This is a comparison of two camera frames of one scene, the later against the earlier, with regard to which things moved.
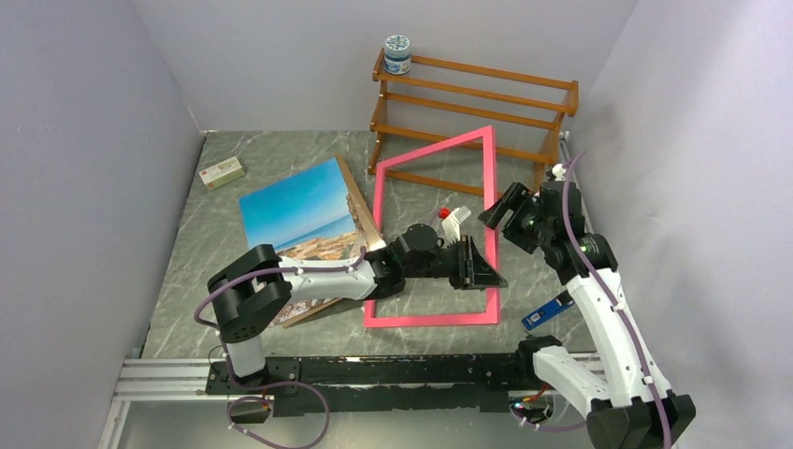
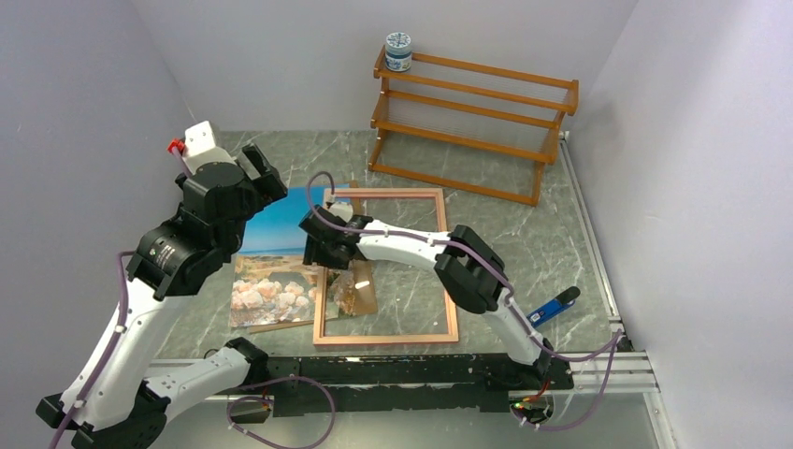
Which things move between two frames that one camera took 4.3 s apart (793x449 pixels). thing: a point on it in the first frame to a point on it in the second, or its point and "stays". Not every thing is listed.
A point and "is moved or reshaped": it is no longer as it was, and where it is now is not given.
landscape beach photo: x=306 y=214 is moved or reshaped
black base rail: x=449 y=385 stays
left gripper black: x=472 y=270 to x=266 y=187
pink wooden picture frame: x=490 y=230 to x=320 y=309
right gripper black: x=515 y=195 to x=314 y=253
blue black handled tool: x=563 y=301 stays
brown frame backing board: x=367 y=225 is moved or reshaped
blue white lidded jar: x=397 y=54 stays
